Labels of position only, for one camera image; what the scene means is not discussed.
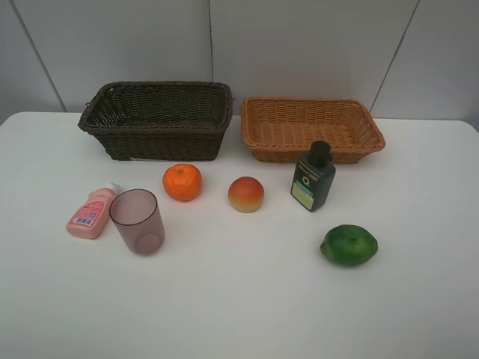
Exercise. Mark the light orange wicker basket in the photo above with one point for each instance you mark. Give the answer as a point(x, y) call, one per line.
point(279, 129)

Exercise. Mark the pink lotion bottle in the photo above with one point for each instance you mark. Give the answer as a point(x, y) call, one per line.
point(89, 219)

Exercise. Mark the dark green pump bottle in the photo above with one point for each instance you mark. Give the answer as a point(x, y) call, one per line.
point(313, 176)

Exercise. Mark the translucent purple plastic cup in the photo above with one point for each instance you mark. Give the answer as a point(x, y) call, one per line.
point(136, 216)

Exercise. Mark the red yellow peach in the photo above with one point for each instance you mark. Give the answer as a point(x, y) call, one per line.
point(246, 194)

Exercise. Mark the dark brown wicker basket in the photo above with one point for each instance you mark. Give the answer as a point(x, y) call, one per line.
point(172, 121)

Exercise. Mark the green lime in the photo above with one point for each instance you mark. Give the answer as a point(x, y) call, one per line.
point(349, 245)

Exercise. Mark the orange mandarin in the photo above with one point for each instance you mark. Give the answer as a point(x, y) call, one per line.
point(182, 182)

